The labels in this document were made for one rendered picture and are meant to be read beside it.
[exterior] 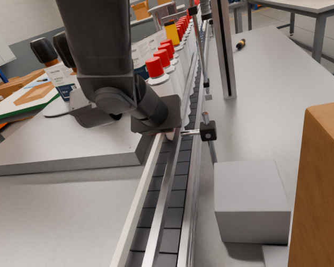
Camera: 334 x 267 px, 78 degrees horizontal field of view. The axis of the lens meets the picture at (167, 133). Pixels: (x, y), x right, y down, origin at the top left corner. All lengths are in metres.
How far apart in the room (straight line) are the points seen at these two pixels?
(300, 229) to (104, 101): 0.22
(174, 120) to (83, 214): 0.31
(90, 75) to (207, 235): 0.32
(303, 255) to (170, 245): 0.20
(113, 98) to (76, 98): 0.11
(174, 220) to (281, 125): 0.38
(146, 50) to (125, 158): 0.48
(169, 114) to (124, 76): 0.18
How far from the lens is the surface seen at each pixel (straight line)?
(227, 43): 0.69
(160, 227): 0.28
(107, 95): 0.24
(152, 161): 0.44
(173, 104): 0.39
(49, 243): 0.56
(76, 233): 0.53
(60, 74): 1.04
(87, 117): 0.35
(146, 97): 0.30
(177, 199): 0.40
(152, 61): 0.44
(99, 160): 0.62
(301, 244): 0.20
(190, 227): 0.37
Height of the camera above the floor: 1.19
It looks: 33 degrees down
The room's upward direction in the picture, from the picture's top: 19 degrees counter-clockwise
